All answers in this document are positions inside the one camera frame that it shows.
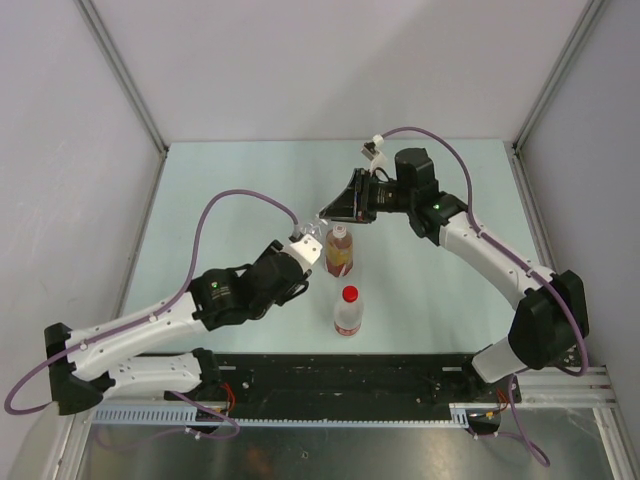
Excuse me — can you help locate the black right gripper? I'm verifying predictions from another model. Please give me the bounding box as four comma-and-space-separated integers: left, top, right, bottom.
321, 168, 414, 225

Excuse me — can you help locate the red bottle cap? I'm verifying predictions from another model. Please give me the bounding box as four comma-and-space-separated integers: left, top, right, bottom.
342, 285, 359, 303

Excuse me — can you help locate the clear red-label water bottle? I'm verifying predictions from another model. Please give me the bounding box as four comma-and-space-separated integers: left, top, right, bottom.
334, 291, 364, 337

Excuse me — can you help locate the clear plastic bottle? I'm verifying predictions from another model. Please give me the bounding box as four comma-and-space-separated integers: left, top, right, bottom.
300, 217, 330, 243

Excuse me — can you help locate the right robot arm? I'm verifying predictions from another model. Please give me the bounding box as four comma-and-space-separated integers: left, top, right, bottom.
319, 143, 589, 401

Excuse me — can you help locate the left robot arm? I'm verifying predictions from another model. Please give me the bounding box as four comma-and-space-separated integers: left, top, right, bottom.
44, 235, 322, 416

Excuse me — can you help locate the white tea bottle cap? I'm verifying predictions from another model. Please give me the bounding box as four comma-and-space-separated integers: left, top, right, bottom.
332, 225, 347, 238

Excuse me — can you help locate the amber tea bottle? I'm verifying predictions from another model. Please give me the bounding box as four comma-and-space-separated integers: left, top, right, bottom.
325, 226, 354, 278

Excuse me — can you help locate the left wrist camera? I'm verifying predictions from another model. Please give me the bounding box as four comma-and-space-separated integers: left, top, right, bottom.
285, 234, 323, 271

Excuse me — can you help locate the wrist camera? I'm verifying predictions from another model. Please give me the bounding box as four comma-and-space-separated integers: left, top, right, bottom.
361, 134, 388, 173
285, 234, 323, 271

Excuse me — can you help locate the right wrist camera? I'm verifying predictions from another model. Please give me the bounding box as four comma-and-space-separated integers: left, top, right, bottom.
361, 134, 388, 173

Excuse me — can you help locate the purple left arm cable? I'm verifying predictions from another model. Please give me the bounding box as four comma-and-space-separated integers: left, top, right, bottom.
3, 190, 301, 441

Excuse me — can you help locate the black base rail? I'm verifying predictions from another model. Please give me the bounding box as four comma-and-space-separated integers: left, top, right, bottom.
186, 354, 521, 422

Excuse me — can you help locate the grey slotted cable duct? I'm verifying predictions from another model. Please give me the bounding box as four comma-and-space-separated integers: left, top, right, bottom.
92, 399, 506, 429

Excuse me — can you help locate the left aluminium corner post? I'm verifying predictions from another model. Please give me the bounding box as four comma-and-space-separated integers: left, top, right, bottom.
74, 0, 169, 153

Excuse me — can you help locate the aluminium corner post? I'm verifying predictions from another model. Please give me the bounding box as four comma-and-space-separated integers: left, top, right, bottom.
513, 0, 608, 153
74, 0, 169, 153

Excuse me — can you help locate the right aluminium corner post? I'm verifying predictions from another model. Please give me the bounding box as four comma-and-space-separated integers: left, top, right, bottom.
513, 0, 608, 153

